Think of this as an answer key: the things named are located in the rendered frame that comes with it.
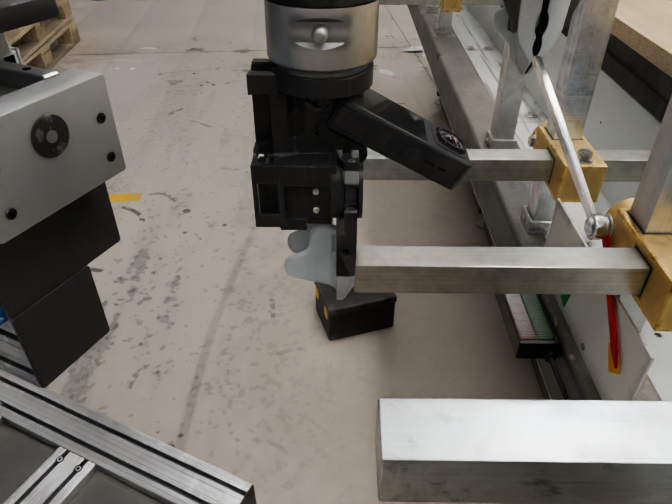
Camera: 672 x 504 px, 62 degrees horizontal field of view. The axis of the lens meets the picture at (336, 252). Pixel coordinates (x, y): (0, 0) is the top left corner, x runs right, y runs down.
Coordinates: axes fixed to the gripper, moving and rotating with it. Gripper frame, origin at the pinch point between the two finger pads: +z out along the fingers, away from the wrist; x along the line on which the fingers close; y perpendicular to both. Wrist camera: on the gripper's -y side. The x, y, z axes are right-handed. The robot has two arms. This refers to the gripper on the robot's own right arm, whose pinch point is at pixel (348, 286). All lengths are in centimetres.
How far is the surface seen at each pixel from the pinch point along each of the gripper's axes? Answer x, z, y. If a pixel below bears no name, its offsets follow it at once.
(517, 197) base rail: -36.9, 12.3, -26.7
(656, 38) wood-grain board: -52, -8, -48
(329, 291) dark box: -83, 70, 4
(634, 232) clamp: -2.5, -4.5, -25.3
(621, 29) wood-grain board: -61, -7, -47
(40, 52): -299, 70, 181
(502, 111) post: -53, 5, -27
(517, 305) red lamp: -11.5, 12.2, -20.4
